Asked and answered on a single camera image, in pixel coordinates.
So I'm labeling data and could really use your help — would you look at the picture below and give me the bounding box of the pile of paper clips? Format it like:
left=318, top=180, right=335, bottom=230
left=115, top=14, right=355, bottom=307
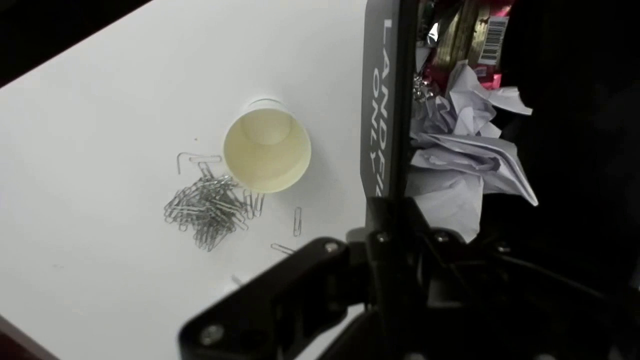
left=164, top=153, right=267, bottom=253

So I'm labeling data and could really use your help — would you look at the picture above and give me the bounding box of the red snack wrapper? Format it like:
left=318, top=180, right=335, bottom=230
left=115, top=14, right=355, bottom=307
left=417, top=0, right=515, bottom=91

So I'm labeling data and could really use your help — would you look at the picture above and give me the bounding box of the white paper cup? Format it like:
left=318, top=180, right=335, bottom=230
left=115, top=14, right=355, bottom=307
left=223, top=96, right=313, bottom=195

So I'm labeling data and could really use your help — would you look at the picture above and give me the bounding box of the black landfill bin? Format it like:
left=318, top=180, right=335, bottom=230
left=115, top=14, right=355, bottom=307
left=358, top=0, right=640, bottom=296

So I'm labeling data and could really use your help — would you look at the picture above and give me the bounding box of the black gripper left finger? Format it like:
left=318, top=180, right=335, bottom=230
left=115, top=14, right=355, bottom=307
left=178, top=239, right=369, bottom=360

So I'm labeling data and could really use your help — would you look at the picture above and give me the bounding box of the crumpled white paper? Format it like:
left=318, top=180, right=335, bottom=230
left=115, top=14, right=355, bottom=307
left=407, top=62, right=538, bottom=244

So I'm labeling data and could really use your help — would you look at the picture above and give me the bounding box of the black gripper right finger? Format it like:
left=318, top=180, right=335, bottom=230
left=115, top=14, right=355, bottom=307
left=366, top=199, right=469, bottom=267

